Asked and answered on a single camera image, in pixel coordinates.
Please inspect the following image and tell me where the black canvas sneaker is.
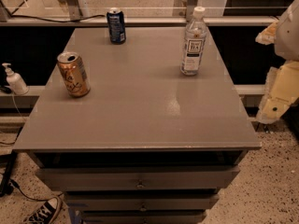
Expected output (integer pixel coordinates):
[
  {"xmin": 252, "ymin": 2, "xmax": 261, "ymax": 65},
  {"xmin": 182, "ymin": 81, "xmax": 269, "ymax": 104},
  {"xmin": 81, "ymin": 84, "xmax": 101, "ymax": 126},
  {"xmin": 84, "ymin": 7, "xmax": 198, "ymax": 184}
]
[{"xmin": 22, "ymin": 197, "xmax": 62, "ymax": 224}]

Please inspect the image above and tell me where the white pump dispenser bottle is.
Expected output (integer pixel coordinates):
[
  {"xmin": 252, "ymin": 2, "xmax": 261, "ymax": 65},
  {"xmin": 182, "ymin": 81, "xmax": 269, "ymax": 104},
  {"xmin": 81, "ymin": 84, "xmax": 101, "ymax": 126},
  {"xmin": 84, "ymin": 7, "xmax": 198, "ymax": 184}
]
[{"xmin": 2, "ymin": 63, "xmax": 29, "ymax": 95}]

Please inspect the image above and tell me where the black floor cable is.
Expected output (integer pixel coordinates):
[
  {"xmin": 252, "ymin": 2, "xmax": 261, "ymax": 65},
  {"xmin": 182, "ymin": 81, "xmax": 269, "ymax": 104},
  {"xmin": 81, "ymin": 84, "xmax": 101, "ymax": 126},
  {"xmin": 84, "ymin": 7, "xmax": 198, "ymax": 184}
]
[{"xmin": 8, "ymin": 178, "xmax": 64, "ymax": 203}]

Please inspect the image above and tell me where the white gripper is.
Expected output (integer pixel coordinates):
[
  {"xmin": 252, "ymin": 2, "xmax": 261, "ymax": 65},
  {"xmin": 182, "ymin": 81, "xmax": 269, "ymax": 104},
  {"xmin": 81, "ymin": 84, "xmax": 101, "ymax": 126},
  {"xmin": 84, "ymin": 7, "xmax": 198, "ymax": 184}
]
[{"xmin": 255, "ymin": 0, "xmax": 299, "ymax": 124}]

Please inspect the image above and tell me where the grey drawer cabinet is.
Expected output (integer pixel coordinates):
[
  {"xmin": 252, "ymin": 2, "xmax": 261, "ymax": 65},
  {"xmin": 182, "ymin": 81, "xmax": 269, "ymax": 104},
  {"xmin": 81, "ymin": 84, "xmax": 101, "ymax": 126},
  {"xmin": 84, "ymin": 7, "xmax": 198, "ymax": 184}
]
[{"xmin": 15, "ymin": 27, "xmax": 260, "ymax": 224}]

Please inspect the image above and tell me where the gold soda can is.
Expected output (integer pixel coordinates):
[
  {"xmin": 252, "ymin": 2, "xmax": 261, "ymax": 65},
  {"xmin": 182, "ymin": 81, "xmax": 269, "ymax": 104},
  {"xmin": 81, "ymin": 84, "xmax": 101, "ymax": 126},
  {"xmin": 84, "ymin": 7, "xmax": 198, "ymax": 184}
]
[{"xmin": 57, "ymin": 51, "xmax": 91, "ymax": 97}]

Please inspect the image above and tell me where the clear water bottle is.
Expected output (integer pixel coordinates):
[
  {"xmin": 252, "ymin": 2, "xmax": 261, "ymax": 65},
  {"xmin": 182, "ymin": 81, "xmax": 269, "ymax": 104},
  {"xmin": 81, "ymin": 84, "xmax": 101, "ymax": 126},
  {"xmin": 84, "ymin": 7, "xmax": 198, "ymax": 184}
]
[{"xmin": 180, "ymin": 7, "xmax": 207, "ymax": 76}]

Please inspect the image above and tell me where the black cable on ledge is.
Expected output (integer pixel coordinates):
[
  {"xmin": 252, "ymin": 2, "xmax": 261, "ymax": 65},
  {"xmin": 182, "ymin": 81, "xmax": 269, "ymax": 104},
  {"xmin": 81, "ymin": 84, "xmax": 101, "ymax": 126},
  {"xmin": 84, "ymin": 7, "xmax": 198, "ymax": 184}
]
[{"xmin": 10, "ymin": 13, "xmax": 107, "ymax": 23}]

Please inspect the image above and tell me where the grey metal frame post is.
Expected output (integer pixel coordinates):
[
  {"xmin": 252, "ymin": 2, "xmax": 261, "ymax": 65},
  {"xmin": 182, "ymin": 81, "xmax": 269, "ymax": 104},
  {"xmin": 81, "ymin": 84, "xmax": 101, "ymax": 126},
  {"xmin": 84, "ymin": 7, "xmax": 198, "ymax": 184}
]
[{"xmin": 66, "ymin": 0, "xmax": 90, "ymax": 21}]

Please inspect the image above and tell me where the blue pepsi can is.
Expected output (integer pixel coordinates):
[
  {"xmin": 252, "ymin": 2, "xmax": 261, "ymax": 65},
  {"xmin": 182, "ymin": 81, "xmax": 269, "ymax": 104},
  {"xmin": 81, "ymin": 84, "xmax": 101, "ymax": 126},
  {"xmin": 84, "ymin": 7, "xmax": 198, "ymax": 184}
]
[{"xmin": 107, "ymin": 7, "xmax": 126, "ymax": 44}]

